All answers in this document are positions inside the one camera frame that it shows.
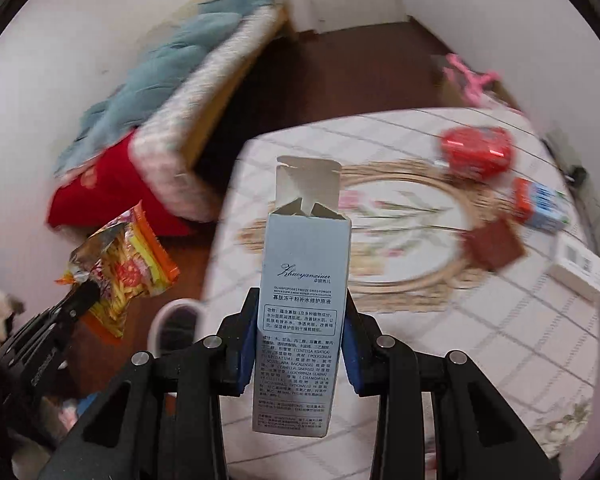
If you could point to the white round bin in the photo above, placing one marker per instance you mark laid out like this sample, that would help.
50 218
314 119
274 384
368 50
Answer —
172 327

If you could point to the crumpled red packet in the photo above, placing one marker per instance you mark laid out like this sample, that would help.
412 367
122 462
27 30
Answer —
476 152

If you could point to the bed mattress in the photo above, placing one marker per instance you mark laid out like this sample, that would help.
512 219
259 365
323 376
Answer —
215 105

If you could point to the orange and blue box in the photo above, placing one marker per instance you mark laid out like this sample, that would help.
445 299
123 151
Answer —
539 205

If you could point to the orange yellow snack packet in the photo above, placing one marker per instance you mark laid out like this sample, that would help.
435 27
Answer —
125 260

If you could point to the teal blanket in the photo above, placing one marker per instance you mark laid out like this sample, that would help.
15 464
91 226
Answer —
165 65

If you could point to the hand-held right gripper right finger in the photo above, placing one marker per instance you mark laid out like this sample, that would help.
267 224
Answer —
351 355

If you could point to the pink plastic hangers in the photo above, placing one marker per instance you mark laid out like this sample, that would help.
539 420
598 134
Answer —
467 77

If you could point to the red pillow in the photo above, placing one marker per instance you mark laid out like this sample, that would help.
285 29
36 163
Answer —
105 190

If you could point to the pale blue carton box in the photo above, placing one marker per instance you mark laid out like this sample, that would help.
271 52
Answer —
300 290

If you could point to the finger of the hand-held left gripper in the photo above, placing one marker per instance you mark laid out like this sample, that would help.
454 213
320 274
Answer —
80 299

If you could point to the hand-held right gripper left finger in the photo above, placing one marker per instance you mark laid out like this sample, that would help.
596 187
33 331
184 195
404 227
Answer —
246 345

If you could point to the floral checked tablecloth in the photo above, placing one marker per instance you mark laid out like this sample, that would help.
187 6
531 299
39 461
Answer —
410 310

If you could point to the white flat box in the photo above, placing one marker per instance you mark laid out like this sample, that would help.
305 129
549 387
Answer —
577 265

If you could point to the dark red flat packet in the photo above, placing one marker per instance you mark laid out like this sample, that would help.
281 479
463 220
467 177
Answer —
495 242

